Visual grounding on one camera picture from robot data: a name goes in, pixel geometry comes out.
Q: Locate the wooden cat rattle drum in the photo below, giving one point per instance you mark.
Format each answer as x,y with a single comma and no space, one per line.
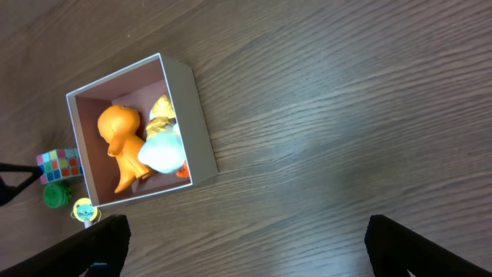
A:
85,212

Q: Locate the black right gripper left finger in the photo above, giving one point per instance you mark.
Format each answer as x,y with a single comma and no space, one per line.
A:
99,250

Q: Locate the colourful puzzle cube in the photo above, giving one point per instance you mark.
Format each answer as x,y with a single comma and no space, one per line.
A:
59,165

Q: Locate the orange dinosaur toy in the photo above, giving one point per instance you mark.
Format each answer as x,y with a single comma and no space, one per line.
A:
118,125

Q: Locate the white open cardboard box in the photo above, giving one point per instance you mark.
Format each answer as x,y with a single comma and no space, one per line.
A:
139,86

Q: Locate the green round plastic toy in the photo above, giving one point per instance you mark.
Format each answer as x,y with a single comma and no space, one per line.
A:
57,194

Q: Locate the white plush duck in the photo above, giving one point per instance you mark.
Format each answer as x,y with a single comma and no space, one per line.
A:
163,149

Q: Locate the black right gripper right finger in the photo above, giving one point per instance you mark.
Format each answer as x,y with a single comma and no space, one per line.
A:
395,250

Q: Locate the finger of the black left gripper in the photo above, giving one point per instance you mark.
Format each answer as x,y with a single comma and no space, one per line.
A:
27,175

